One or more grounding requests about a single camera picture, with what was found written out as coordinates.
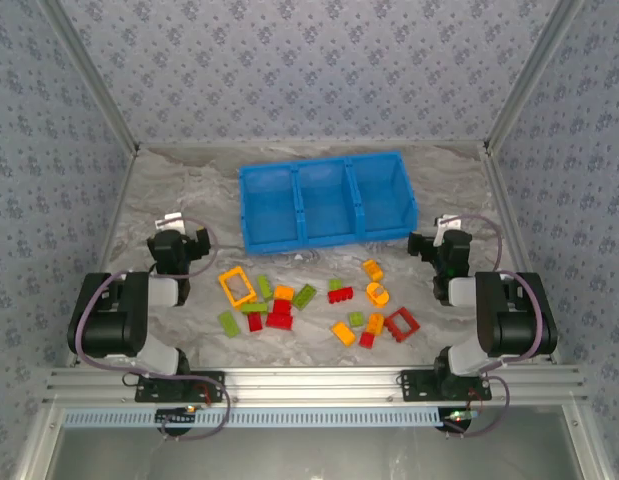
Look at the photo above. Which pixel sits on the grey metal lower tray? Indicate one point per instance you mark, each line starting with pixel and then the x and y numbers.
pixel 309 455

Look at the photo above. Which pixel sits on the black right controller board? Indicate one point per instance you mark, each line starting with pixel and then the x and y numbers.
pixel 456 419

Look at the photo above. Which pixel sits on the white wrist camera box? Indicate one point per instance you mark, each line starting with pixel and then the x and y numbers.
pixel 169 221
pixel 448 222

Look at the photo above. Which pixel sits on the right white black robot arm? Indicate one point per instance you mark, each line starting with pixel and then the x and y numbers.
pixel 514 325

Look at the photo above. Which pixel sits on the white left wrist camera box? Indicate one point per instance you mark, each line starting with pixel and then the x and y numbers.
pixel 169 221

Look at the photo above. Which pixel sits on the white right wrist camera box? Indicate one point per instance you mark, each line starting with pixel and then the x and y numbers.
pixel 448 222

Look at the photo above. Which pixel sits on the long green lego brick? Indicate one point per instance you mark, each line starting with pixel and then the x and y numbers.
pixel 254 308

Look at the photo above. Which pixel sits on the black controller board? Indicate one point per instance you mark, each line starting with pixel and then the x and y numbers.
pixel 456 419
pixel 176 417

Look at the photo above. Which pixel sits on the aluminium mounting rail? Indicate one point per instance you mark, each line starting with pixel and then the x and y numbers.
pixel 314 385

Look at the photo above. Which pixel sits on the small red lego brick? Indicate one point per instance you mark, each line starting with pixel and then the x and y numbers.
pixel 367 340

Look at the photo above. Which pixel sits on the aluminium right frame post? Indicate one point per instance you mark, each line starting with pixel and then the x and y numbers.
pixel 530 75

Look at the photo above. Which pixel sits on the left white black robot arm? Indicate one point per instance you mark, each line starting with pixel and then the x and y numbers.
pixel 109 325

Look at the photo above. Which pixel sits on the small green lego brick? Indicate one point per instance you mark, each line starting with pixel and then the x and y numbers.
pixel 356 319
pixel 335 284

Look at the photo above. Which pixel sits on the blue three-compartment plastic bin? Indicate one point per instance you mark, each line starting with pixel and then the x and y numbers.
pixel 324 200

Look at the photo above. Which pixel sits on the aluminium right side rail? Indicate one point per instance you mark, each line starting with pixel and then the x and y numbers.
pixel 513 225

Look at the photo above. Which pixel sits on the aluminium left frame post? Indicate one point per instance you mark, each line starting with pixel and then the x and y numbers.
pixel 93 75

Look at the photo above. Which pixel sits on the aluminium left side rail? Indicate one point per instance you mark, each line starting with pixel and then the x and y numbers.
pixel 111 225

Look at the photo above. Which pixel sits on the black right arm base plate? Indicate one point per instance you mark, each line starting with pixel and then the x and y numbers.
pixel 414 387

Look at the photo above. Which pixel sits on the black left controller board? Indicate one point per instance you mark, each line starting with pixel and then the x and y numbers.
pixel 176 417

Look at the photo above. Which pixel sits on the yellow round lego piece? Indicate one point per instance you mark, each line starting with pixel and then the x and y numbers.
pixel 379 300

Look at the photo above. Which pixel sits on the yellow lego window frame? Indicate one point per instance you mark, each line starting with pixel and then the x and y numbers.
pixel 228 291

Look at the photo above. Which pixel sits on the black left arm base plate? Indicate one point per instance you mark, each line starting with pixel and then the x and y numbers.
pixel 209 387

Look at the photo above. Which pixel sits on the aluminium frame post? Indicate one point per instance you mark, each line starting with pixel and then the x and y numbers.
pixel 530 75
pixel 93 75

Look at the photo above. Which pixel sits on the yellow lego brick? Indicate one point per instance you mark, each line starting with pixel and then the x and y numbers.
pixel 343 334
pixel 372 269

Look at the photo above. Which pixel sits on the red lego window frame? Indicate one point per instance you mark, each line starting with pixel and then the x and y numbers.
pixel 393 331

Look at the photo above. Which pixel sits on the orange lego brick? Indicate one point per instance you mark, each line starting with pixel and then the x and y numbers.
pixel 284 292
pixel 375 323

